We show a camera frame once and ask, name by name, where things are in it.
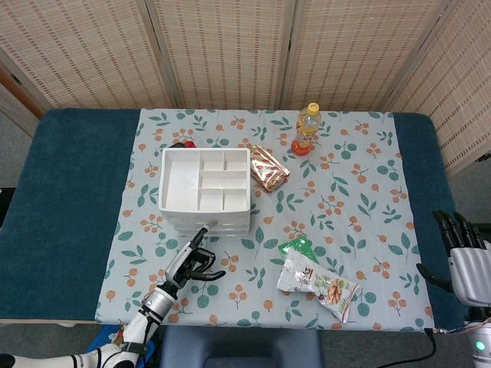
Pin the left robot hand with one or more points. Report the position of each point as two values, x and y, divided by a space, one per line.
184 260

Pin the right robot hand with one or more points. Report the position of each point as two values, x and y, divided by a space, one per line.
470 268

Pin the clear plastic drawer with pencil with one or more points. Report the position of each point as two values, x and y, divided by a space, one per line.
234 215

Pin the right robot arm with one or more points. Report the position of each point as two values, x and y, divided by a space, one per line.
479 337

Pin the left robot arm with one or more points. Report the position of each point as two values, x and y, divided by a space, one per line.
153 306

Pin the white drawer organizer box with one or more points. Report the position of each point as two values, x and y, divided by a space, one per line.
180 184

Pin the dark blue padded seat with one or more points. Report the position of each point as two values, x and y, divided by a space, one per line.
238 345

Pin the green foil packet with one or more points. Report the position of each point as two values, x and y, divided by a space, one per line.
297 247

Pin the black and red object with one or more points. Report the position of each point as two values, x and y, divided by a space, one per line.
180 145

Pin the gold red snack packet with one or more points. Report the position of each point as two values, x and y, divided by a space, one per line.
268 168

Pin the teal table cover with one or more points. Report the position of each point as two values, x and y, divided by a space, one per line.
69 191

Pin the white nut snack bag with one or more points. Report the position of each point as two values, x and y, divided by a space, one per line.
318 283

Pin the floral fruit print tablecloth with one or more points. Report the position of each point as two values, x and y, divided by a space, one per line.
345 191

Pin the orange drink bottle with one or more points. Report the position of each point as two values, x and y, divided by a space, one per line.
307 126

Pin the woven bamboo folding screen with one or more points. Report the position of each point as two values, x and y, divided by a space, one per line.
230 50

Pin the brown wooden door frame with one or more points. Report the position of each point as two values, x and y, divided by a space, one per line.
23 92

